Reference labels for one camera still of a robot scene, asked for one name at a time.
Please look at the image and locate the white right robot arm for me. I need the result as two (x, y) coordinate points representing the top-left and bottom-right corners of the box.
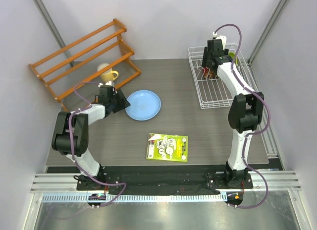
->
(202, 36), (264, 188)

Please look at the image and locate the aluminium frame post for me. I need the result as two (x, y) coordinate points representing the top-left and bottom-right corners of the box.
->
(247, 0), (290, 66)
(28, 0), (75, 67)

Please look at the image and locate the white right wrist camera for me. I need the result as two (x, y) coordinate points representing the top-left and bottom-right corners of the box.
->
(212, 32), (227, 49)

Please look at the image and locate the white wire dish rack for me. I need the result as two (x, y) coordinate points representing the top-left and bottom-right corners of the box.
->
(188, 46), (258, 110)

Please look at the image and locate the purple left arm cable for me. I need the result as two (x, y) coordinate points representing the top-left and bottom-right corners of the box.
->
(68, 82), (128, 207)

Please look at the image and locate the aluminium frame post right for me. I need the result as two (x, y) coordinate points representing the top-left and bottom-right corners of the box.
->
(247, 0), (290, 66)

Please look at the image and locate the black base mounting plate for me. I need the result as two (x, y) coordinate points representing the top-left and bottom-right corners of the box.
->
(76, 165), (253, 196)

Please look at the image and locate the orange wooden shelf rack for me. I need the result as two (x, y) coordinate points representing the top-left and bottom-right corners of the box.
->
(28, 18), (141, 111)

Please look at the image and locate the aluminium side rail right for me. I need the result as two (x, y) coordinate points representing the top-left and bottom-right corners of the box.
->
(247, 63), (281, 160)

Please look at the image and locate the red patterned plate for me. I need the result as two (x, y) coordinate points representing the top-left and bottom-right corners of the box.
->
(203, 67), (212, 79)

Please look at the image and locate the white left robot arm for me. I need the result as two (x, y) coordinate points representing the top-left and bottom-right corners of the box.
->
(52, 85), (130, 190)

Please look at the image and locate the aluminium frame post left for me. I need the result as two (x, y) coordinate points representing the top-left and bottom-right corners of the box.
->
(28, 0), (75, 67)

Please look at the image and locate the light blue plate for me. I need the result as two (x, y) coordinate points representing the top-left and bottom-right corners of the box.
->
(125, 90), (161, 121)

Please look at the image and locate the green illustrated booklet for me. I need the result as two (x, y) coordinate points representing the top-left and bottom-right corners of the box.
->
(146, 133), (189, 163)

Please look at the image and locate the lime green plate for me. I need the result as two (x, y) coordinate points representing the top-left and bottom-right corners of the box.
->
(228, 52), (238, 64)

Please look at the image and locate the aluminium front rail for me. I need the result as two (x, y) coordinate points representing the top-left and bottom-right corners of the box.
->
(31, 171), (301, 206)

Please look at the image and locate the white cup on shelf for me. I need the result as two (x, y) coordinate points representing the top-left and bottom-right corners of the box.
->
(97, 63), (109, 73)

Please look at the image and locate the yellow ceramic mug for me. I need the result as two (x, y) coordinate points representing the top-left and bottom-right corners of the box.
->
(100, 70), (119, 83)

